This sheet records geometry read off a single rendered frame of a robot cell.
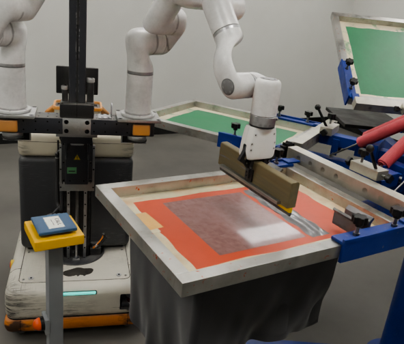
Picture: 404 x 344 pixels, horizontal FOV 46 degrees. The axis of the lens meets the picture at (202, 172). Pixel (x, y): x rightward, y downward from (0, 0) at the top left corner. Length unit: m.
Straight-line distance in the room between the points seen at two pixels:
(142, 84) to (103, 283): 1.02
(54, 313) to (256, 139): 0.76
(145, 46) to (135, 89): 0.15
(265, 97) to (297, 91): 5.35
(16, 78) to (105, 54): 3.49
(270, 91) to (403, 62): 1.85
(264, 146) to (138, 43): 0.60
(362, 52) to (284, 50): 3.39
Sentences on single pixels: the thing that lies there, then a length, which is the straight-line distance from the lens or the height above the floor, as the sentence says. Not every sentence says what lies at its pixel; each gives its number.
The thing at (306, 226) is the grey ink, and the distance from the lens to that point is 1.49.
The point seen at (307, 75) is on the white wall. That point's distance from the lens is 6.74.
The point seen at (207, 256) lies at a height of 0.96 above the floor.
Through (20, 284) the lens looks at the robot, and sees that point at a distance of 2.37.
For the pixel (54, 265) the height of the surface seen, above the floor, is 0.85.
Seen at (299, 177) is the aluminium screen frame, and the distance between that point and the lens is 1.83.
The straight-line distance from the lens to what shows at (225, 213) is 1.49.
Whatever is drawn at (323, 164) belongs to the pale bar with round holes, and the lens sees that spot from 1.83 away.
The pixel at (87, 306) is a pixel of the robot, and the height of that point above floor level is 0.17.
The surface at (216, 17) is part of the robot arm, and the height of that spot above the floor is 1.52.
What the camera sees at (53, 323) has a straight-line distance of 1.51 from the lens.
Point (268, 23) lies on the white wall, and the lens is 6.18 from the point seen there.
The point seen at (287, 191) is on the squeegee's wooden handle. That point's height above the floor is 1.11.
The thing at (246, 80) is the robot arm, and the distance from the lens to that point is 1.37.
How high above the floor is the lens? 1.58
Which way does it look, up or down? 20 degrees down
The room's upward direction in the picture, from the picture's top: 6 degrees clockwise
